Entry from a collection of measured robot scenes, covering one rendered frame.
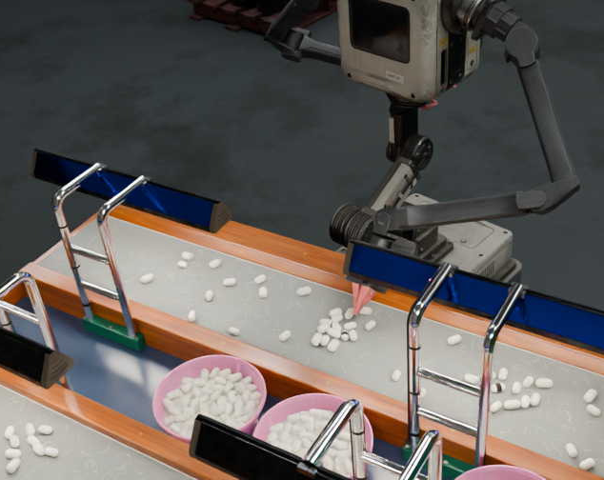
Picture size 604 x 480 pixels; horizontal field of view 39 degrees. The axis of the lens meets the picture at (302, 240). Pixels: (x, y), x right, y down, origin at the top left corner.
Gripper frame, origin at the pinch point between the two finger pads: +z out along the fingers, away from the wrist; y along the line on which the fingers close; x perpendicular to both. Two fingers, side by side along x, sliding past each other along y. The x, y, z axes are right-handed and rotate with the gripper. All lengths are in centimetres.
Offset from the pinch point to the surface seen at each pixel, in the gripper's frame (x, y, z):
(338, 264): 11.2, -14.2, -11.2
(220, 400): -22.9, -15.6, 31.5
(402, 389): -7.8, 20.7, 14.2
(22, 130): 142, -285, -43
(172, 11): 254, -311, -173
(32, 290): -56, -51, 22
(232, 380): -17.6, -17.2, 26.5
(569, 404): 0, 56, 4
